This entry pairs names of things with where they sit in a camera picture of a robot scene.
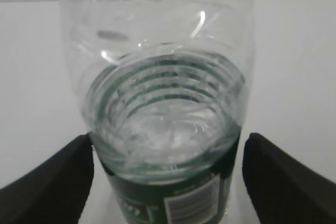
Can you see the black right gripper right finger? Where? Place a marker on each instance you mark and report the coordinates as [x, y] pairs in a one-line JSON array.
[[283, 190]]

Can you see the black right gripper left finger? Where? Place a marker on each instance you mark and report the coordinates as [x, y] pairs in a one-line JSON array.
[[54, 192]]

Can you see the clear green-label water bottle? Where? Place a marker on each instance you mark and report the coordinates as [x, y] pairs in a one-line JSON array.
[[163, 89]]

